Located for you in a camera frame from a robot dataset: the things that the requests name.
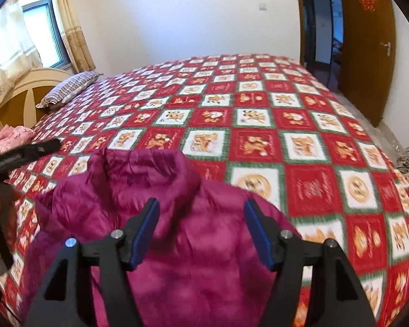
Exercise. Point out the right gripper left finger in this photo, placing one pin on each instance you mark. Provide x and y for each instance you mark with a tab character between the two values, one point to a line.
65	295

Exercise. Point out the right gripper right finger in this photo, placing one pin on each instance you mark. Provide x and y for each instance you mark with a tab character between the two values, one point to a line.
336	295

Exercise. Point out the magenta puffer jacket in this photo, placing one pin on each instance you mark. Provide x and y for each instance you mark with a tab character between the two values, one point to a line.
202	268

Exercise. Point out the pink floral pillow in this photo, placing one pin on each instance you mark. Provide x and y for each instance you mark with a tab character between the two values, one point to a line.
13	137

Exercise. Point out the cream wooden headboard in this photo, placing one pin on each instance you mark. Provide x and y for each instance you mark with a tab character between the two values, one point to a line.
18	107

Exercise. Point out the striped grey pillow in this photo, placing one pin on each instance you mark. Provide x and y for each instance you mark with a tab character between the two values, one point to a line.
68	89

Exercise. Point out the sheer white curtain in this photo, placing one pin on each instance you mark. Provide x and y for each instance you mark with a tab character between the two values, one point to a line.
18	54

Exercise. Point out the red patchwork bear bedspread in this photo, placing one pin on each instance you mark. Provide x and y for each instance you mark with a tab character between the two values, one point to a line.
258	122

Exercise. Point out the beige patterned curtain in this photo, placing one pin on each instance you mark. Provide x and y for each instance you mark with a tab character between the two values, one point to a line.
72	36

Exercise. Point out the brown wooden door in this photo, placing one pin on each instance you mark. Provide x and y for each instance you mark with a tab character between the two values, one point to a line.
366	70

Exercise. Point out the window with blue frame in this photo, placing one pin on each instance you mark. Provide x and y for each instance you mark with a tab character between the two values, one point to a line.
44	32

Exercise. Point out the silver door handle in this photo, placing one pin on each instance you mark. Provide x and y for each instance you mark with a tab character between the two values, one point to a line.
387	46

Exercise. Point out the white wall switch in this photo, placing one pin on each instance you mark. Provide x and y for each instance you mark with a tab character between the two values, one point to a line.
262	6

